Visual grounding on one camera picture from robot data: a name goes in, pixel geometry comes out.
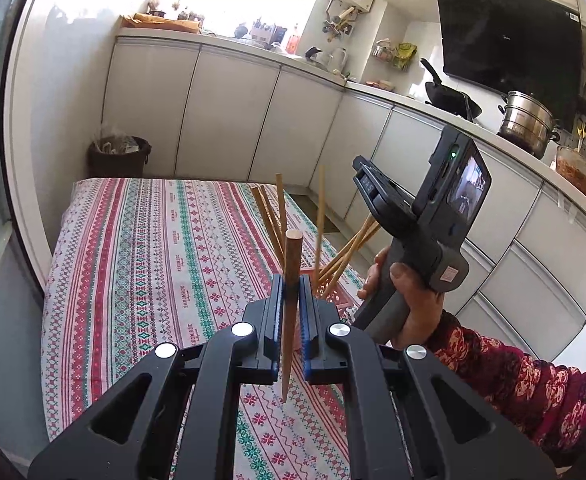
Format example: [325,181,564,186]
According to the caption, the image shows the water heater pipes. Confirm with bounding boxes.
[322,2,356,43]

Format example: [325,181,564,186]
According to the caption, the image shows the white kettle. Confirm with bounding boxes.
[325,47,349,73]

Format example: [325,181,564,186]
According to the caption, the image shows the pink plastic basket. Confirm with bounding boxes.
[293,267,365,356]

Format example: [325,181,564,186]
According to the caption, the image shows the black range hood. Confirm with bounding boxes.
[433,0,584,131]

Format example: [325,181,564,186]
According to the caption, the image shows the brown cardboard box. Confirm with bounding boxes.
[121,12,206,28]

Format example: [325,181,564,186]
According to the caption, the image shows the white utensil holder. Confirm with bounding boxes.
[249,19,274,43]

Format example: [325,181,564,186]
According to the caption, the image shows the white base cabinets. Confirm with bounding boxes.
[102,35,586,376]

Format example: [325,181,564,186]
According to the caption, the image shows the dark trash bin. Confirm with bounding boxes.
[89,135,152,178]

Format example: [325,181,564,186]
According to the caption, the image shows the yellow-green bag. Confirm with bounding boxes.
[393,41,418,72]

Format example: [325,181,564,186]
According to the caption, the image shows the striped patterned tablecloth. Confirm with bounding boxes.
[40,176,409,480]

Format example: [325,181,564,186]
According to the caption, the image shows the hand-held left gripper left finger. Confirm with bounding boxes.
[28,274,288,480]

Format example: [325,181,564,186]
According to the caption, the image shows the person's right hand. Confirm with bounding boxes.
[357,247,446,353]

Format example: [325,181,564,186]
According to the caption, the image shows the steel steamer pot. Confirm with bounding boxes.
[497,90,561,160]

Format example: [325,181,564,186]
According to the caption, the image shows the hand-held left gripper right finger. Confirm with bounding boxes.
[298,274,559,480]

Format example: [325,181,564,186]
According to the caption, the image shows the wire spice rack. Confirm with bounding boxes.
[373,37,396,63]

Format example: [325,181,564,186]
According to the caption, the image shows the dark brown wooden chopstick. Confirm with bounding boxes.
[279,229,304,403]

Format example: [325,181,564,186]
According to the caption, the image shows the row of small ornaments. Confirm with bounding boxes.
[148,0,206,23]

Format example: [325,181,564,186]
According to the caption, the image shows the glass bowl of food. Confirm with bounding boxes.
[554,145,586,198]

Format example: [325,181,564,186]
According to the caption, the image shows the black wok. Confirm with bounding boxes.
[419,57,483,121]

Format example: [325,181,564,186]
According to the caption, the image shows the person's right forearm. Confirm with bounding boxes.
[425,310,586,468]

